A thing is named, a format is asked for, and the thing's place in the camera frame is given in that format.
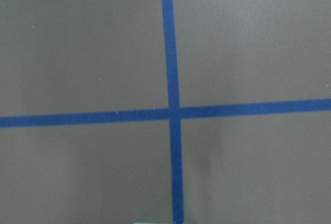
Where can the light blue foam block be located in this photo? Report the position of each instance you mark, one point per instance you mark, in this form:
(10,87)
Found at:
(150,222)

